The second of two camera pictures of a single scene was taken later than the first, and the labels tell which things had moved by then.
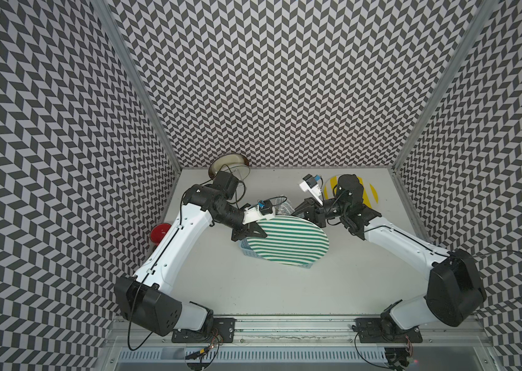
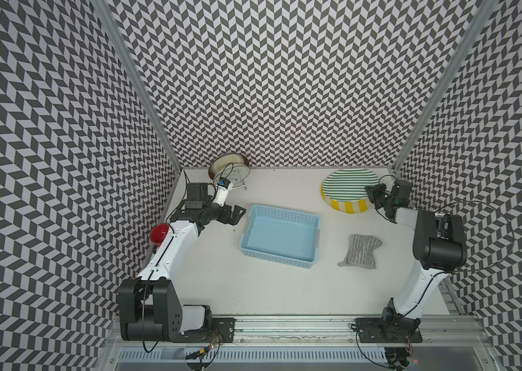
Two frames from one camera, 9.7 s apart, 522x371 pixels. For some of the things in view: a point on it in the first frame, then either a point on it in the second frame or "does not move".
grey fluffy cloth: x=283 y=206 → x=360 y=252
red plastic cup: x=158 y=232 does not move
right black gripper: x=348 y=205 → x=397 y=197
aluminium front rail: x=482 y=332 does not move
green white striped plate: x=290 y=239 → x=347 y=185
